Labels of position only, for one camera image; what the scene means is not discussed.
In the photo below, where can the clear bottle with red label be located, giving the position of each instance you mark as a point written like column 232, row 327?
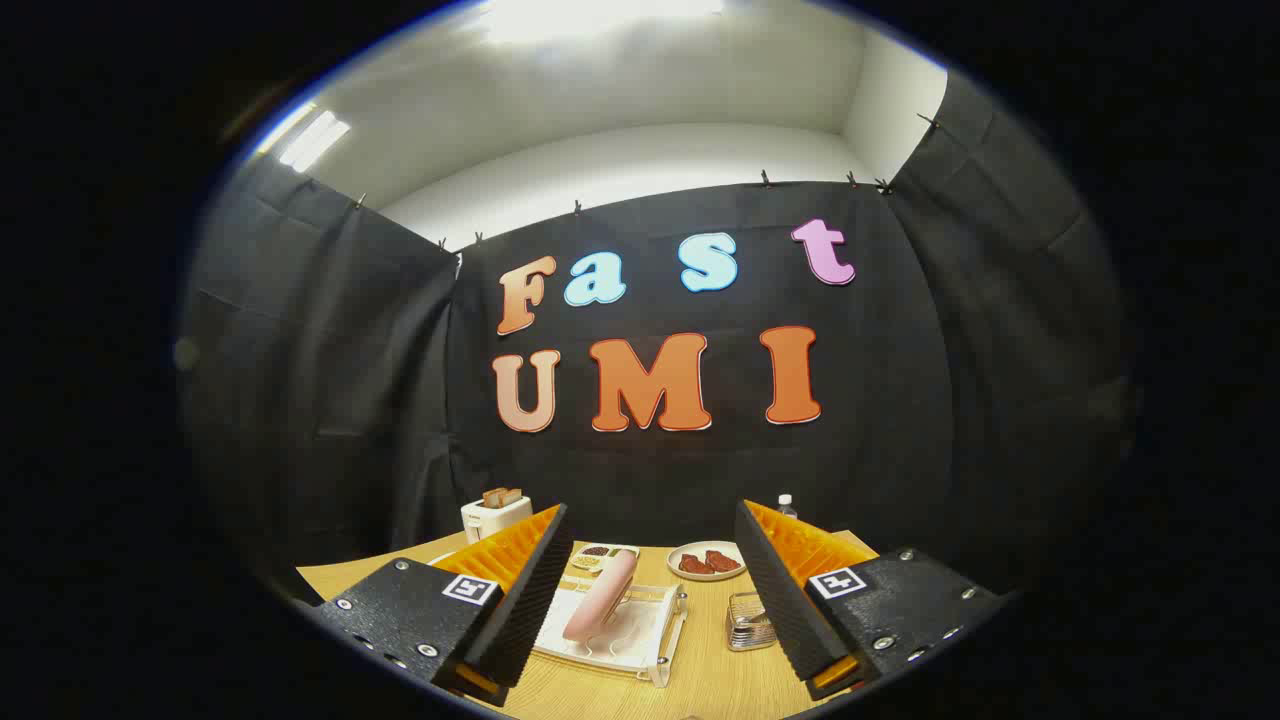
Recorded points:
column 787, row 508

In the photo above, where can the white toaster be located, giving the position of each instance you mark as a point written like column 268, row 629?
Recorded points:
column 495, row 520

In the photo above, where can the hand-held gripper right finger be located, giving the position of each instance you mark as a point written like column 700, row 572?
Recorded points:
column 780, row 600

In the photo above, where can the small ceiling light panel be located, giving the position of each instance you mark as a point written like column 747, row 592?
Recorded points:
column 315, row 140

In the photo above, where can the white round plate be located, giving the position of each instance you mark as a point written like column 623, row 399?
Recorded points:
column 705, row 577

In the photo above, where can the black backdrop cloth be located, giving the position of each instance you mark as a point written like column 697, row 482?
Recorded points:
column 650, row 470

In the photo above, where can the red-brown meat piece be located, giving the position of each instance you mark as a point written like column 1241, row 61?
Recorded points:
column 695, row 565
column 722, row 561

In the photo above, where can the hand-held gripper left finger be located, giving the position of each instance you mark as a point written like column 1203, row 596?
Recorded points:
column 530, row 610

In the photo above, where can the pink plate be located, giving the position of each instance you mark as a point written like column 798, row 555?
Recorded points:
column 600, row 600

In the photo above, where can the yellow beans pile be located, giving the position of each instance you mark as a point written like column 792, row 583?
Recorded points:
column 587, row 563

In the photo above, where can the white divided dish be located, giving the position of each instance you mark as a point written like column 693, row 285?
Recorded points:
column 615, row 550

